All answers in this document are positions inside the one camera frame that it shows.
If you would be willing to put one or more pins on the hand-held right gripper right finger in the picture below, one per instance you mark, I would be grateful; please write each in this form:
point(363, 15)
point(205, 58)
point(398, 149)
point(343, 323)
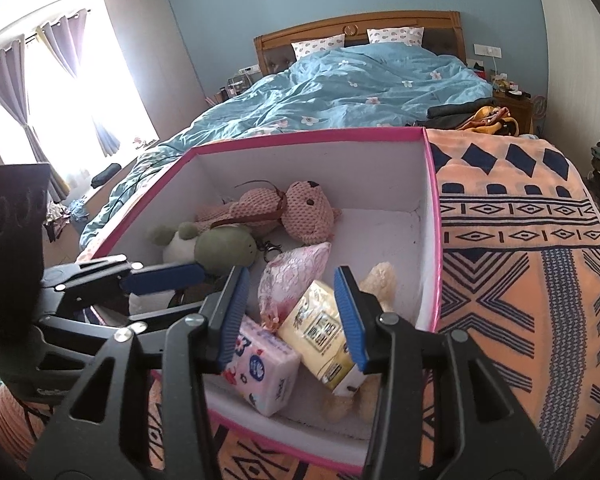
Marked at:
point(350, 315)

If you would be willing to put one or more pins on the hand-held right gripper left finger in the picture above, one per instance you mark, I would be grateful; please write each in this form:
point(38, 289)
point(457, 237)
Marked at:
point(234, 315)

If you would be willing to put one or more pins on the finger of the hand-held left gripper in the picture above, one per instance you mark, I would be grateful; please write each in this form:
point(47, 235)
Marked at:
point(165, 319)
point(170, 277)

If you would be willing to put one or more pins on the yellow tissue pack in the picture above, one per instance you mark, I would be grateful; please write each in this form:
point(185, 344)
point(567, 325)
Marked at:
point(315, 340)

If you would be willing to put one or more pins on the brown and cream plush toy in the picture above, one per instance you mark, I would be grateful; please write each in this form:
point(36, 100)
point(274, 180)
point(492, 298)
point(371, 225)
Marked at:
point(380, 280)

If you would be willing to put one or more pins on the pink flowered tissue pack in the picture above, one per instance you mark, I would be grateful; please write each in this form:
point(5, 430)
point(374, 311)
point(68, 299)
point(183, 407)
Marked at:
point(265, 365)

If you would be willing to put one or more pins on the green and white plush toy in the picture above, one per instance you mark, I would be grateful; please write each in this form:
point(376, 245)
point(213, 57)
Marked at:
point(225, 247)

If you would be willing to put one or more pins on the pink floral satin pouch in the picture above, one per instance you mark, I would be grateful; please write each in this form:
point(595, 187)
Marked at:
point(290, 275)

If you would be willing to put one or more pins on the pink knitted plush bear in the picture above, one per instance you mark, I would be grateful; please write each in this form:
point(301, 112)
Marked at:
point(305, 210)

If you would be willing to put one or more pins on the pink cardboard box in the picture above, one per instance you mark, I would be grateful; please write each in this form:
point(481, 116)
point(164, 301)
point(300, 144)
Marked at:
point(330, 175)

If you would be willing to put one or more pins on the person's left forearm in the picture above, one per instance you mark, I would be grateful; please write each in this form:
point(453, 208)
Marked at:
point(10, 425)

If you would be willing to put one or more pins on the pile of colourful clothes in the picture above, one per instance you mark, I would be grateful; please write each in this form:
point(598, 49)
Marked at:
point(65, 217)

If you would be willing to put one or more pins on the dark cloth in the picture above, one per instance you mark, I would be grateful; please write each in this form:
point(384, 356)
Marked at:
point(106, 175)

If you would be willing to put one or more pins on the orange patterned blanket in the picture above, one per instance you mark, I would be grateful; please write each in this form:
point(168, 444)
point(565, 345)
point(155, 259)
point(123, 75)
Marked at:
point(505, 260)

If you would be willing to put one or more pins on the cluttered bedside table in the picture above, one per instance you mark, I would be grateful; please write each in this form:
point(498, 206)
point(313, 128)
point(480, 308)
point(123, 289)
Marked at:
point(232, 87)

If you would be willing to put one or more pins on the blue flowered duvet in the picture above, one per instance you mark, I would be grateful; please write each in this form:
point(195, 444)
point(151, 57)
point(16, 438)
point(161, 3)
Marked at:
point(330, 95)

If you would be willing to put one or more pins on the yellow garment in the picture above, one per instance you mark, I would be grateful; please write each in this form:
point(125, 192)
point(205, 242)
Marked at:
point(492, 120)

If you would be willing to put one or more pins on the wooden nightstand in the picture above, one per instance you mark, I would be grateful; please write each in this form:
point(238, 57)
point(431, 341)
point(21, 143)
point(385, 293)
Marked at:
point(515, 110)

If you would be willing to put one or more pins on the white spotted pillow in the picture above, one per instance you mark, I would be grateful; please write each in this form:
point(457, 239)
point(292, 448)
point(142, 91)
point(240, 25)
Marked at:
point(395, 36)
point(317, 47)

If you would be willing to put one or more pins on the wooden headboard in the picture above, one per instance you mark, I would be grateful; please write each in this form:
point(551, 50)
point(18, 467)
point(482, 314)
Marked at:
point(360, 22)

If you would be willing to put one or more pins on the white wall socket panel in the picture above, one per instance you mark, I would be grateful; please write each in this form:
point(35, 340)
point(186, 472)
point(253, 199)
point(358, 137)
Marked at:
point(487, 50)
point(249, 68)

